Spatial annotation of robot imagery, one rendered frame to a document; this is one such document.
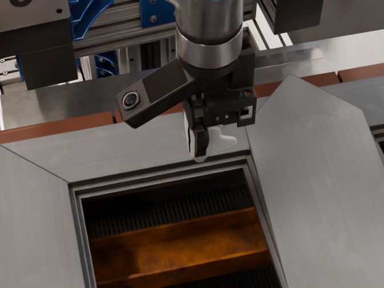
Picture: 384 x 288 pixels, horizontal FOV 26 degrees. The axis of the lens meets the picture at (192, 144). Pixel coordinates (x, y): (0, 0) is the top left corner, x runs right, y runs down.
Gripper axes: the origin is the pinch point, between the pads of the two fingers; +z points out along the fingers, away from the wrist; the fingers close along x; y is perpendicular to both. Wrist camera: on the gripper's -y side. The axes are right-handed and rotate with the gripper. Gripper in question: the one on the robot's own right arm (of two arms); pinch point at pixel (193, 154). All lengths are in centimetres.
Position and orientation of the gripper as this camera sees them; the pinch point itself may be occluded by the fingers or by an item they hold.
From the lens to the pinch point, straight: 111.7
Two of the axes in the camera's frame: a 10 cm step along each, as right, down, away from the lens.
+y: 9.7, -2.0, 1.4
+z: 0.1, 6.1, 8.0
